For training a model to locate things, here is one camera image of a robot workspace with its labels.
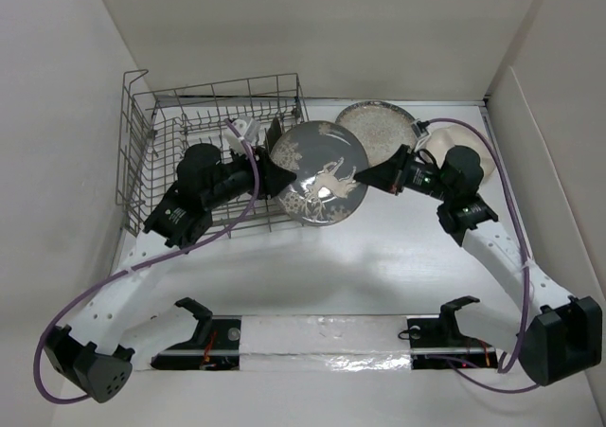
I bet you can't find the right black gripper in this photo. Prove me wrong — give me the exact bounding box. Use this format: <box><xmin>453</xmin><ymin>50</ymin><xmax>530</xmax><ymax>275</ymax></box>
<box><xmin>352</xmin><ymin>144</ymin><xmax>453</xmax><ymax>203</ymax></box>

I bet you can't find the grey deer pattern plate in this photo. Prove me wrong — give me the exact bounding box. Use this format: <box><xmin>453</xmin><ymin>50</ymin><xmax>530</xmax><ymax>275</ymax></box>
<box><xmin>270</xmin><ymin>120</ymin><xmax>369</xmax><ymax>226</ymax></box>

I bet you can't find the cream plate brown rim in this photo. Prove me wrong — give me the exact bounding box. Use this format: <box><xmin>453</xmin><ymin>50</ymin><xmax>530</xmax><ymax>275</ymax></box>
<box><xmin>265</xmin><ymin>116</ymin><xmax>283</xmax><ymax>152</ymax></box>

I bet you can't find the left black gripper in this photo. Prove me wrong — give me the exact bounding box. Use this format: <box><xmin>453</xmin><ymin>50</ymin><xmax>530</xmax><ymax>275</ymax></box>
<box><xmin>205</xmin><ymin>143</ymin><xmax>296</xmax><ymax>211</ymax></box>

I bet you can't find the speckled round plate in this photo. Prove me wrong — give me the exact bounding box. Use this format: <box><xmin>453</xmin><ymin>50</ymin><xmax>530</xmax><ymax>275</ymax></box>
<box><xmin>335</xmin><ymin>100</ymin><xmax>418</xmax><ymax>167</ymax></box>

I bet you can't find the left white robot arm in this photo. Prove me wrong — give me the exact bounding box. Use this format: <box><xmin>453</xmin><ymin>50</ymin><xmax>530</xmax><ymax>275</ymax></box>
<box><xmin>34</xmin><ymin>144</ymin><xmax>296</xmax><ymax>403</ymax></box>

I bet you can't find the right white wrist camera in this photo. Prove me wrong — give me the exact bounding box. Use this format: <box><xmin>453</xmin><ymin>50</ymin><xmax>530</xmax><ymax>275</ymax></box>
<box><xmin>411</xmin><ymin>119</ymin><xmax>431</xmax><ymax>151</ymax></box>

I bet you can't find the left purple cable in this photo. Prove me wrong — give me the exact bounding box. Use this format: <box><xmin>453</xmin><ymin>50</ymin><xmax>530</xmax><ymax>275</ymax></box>
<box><xmin>32</xmin><ymin>117</ymin><xmax>261</xmax><ymax>405</ymax></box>

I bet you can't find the cream divided dish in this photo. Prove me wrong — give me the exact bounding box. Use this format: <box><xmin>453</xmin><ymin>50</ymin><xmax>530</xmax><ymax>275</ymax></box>
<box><xmin>421</xmin><ymin>124</ymin><xmax>495</xmax><ymax>184</ymax></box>

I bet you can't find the purple cable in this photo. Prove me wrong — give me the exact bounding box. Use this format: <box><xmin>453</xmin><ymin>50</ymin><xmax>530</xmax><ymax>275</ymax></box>
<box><xmin>416</xmin><ymin>116</ymin><xmax>544</xmax><ymax>394</ymax></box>
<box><xmin>32</xmin><ymin>117</ymin><xmax>261</xmax><ymax>405</ymax></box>

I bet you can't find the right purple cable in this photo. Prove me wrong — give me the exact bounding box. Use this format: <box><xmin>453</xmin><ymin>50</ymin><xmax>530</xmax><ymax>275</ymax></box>
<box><xmin>416</xmin><ymin>116</ymin><xmax>544</xmax><ymax>394</ymax></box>

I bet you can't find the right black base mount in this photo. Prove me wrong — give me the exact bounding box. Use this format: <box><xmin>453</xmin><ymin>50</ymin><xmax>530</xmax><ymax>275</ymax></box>
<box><xmin>398</xmin><ymin>296</ymin><xmax>498</xmax><ymax>370</ymax></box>

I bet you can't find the grey wire dish rack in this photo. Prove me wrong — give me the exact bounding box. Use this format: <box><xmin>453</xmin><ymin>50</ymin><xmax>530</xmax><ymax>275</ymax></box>
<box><xmin>116</xmin><ymin>69</ymin><xmax>309</xmax><ymax>236</ymax></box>

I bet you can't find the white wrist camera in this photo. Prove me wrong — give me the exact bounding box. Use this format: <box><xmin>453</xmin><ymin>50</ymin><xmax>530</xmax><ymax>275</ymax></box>
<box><xmin>224</xmin><ymin>115</ymin><xmax>260</xmax><ymax>154</ymax></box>
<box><xmin>411</xmin><ymin>119</ymin><xmax>431</xmax><ymax>151</ymax></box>

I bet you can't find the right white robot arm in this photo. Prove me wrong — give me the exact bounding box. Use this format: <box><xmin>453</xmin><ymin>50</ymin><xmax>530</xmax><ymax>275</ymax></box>
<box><xmin>355</xmin><ymin>145</ymin><xmax>603</xmax><ymax>386</ymax></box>

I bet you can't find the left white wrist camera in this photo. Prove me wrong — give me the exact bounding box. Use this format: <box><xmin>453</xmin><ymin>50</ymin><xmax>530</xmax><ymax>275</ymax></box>
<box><xmin>224</xmin><ymin>115</ymin><xmax>260</xmax><ymax>154</ymax></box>

